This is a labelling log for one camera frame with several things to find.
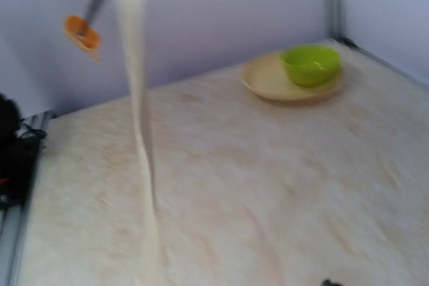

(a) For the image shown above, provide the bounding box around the beige folding umbrella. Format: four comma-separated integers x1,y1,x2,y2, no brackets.
64,0,160,285

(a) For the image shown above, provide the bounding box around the lime green bowl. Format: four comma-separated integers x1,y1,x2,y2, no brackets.
280,44,342,88

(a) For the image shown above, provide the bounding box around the beige round plate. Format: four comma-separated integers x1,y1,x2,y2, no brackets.
241,52,344,105

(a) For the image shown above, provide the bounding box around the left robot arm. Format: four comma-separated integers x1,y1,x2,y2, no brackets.
1,95,46,210

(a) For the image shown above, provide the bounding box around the left aluminium frame post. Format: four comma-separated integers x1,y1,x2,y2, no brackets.
324,0,357,49

